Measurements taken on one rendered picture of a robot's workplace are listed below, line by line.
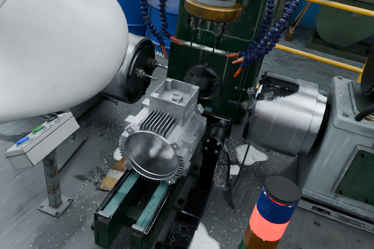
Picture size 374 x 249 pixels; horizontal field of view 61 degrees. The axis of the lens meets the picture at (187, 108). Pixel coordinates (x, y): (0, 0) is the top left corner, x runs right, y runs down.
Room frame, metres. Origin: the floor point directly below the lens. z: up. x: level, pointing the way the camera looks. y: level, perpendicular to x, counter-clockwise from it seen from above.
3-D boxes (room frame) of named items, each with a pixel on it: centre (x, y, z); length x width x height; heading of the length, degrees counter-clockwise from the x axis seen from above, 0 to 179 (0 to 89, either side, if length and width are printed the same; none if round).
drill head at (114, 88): (1.06, 0.32, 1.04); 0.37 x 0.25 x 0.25; 75
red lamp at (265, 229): (0.37, -0.17, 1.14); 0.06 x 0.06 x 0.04
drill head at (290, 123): (0.88, -0.34, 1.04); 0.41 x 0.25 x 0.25; 75
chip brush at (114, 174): (0.76, 0.19, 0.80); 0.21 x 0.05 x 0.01; 172
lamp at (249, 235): (0.37, -0.17, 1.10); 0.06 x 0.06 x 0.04
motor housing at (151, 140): (0.71, 0.05, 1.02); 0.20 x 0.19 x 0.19; 165
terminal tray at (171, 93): (0.75, 0.04, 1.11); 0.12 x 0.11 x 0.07; 165
